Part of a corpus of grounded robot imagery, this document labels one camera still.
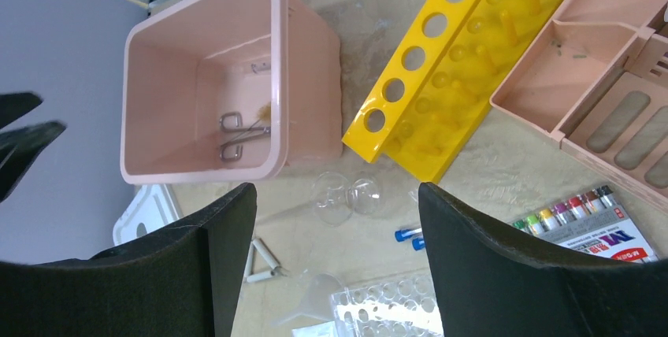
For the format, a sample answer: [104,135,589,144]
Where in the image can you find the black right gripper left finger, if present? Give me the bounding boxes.
[1,183,257,336]

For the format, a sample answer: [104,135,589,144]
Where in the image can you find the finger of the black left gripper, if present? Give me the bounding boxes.
[1,92,43,128]
[1,120,66,202]

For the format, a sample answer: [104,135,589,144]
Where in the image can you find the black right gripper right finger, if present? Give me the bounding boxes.
[418,183,667,336]

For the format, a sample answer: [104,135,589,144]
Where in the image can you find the metal crucible tongs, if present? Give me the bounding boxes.
[219,112,272,162]

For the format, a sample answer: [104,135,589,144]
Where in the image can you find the brown test tube brush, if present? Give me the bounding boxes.
[256,103,272,126]

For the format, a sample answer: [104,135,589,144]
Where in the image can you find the blue capped test tube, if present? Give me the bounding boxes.
[411,238,425,251]
[394,228,422,242]

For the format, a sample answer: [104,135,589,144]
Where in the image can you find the white bin lid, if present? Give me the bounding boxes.
[112,184,183,246]

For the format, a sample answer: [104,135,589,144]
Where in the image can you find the clear well plate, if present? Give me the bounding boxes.
[330,271,444,336]

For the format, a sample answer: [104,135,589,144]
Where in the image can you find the marker pen pack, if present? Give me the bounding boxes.
[510,185,659,264]

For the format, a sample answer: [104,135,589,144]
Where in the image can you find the clear plastic funnel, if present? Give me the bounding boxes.
[271,273,344,326]

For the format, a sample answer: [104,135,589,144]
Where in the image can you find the small white plastic bag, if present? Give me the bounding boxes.
[291,321,338,337]

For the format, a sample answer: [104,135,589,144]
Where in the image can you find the clear glass beaker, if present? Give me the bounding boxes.
[310,172,382,227]

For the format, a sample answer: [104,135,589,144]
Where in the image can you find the yellow test tube rack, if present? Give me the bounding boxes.
[342,0,563,183]

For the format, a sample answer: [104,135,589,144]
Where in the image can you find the pink plastic bin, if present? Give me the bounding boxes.
[120,0,343,184]

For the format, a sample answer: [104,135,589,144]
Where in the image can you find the pink plastic desk organizer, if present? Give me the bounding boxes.
[490,0,667,210]

